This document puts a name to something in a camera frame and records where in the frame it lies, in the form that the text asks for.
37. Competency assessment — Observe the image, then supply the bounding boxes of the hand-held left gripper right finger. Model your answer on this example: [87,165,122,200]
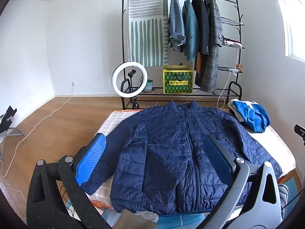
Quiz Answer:
[207,135,284,229]

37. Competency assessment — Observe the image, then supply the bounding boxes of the black coat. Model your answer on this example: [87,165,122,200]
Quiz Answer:
[191,0,211,55]

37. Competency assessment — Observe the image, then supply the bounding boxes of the yellow and green box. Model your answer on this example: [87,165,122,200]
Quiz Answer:
[163,68,194,94]

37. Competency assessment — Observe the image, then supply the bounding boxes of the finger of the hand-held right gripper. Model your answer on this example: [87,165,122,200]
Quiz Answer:
[294,123,305,146]

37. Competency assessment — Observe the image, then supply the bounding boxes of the white ring light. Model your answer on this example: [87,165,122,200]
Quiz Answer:
[112,61,143,98]

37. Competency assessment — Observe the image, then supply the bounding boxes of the window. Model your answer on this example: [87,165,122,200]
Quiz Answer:
[272,0,305,61]

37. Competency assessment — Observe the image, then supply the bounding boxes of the denim jacket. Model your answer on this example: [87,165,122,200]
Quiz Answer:
[167,0,187,52]

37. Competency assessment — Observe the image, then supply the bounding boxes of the grey striped cloth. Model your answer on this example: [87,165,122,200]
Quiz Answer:
[278,184,289,220]

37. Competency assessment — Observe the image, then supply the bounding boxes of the black fabric folding stool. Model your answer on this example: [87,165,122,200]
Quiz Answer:
[0,105,23,160]

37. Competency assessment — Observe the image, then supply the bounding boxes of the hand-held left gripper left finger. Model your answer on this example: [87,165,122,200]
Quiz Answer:
[26,133,112,229]

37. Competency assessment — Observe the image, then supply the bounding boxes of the potted plant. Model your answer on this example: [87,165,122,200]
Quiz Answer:
[142,76,155,93]

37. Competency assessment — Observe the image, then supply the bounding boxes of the white floor cable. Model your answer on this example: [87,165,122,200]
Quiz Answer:
[0,86,74,194]

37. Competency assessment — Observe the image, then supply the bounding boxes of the green striped white cloth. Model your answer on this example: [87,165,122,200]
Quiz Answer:
[127,0,170,67]

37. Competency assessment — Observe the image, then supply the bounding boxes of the blue and white garment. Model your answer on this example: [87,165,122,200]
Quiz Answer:
[227,99,272,134]

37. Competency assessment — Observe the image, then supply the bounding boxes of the teal knit sweater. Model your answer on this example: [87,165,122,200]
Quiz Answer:
[181,0,201,62]

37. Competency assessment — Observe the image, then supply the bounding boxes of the black metal clothes rack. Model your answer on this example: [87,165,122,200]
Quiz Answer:
[120,0,245,111]

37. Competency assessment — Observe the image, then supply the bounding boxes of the grey plaid coat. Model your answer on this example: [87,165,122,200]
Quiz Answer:
[194,0,224,92]

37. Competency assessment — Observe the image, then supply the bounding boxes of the navy puffer jacket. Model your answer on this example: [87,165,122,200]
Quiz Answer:
[80,100,283,216]

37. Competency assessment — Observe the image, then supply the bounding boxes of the white clip lamp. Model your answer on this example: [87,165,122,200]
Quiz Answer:
[223,40,245,75]

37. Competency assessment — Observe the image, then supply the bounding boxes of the yellow shallow tray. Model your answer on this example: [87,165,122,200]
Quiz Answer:
[164,64,189,71]

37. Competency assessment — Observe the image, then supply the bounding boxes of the orange garment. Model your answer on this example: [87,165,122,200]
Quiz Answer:
[193,52,203,73]

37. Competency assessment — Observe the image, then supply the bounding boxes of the brown fuzzy cloth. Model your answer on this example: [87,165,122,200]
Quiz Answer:
[114,209,160,229]

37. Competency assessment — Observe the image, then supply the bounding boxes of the white lamp cable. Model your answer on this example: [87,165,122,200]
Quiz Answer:
[216,73,233,109]

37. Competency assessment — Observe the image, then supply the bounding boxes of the black tripod phone holder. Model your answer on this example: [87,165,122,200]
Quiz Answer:
[127,69,141,110]

